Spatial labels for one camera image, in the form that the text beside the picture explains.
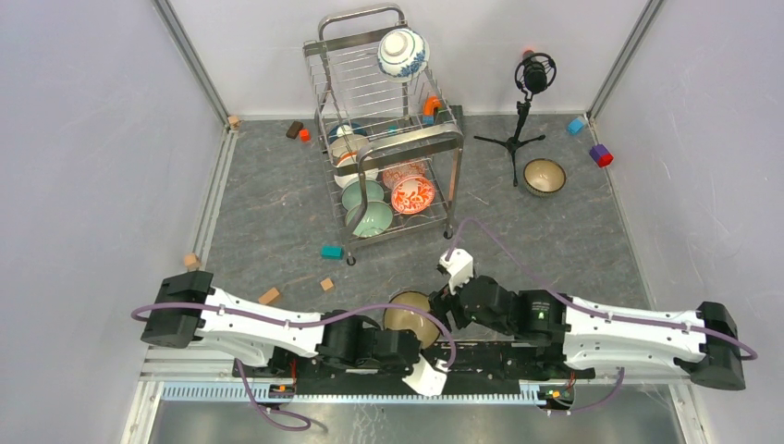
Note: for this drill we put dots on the dark bowl with lattice band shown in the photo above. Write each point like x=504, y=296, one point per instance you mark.
x=544, y=177

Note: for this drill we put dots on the brown block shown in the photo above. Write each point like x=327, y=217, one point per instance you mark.
x=294, y=130

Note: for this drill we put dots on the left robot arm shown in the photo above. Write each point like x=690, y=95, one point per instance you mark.
x=189, y=309

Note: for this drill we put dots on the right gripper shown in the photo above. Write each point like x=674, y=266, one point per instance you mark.
x=442, y=302

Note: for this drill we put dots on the celadon green rear bowl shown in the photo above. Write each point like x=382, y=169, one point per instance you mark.
x=352, y=194

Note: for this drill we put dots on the small wooden cube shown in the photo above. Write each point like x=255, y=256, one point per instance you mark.
x=327, y=284

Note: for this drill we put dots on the celadon green front bowl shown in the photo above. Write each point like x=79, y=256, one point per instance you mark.
x=377, y=219

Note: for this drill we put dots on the wooden cube at left edge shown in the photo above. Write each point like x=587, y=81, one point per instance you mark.
x=192, y=262

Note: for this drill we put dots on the white bowl with orange rim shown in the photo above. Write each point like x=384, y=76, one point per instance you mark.
x=345, y=152

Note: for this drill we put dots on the copper bowl with floral motif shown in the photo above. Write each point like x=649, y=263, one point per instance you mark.
x=398, y=319

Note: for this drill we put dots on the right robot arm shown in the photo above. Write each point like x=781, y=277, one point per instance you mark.
x=547, y=337

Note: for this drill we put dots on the light blue block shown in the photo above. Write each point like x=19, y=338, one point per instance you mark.
x=576, y=125

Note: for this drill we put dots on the purple and red block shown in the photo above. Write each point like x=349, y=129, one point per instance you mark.
x=601, y=155

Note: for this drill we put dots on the red white patterned bowl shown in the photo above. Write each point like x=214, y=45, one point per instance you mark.
x=412, y=195

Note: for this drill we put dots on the black microphone on tripod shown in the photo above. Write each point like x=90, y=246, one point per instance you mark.
x=533, y=75

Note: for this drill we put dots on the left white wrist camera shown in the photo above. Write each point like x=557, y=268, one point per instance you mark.
x=427, y=379

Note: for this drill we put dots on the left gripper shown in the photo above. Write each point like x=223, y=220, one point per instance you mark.
x=401, y=370

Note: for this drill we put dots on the steel two-tier dish rack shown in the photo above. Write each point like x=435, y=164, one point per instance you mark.
x=349, y=87

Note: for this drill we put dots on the celadon green bowl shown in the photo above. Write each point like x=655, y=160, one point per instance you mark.
x=352, y=194
x=377, y=219

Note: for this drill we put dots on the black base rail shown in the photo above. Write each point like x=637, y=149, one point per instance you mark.
x=478, y=371

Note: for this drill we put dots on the blue rimmed small bowl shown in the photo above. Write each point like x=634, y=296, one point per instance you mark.
x=345, y=129

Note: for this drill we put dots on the teal block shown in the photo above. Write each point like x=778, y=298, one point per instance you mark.
x=332, y=252

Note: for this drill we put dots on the white blue floral bowl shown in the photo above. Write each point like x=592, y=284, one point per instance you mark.
x=402, y=55

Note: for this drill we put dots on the long wooden block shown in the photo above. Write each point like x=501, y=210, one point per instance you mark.
x=269, y=297

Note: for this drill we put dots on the orange arch block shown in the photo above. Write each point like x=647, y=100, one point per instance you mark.
x=430, y=106

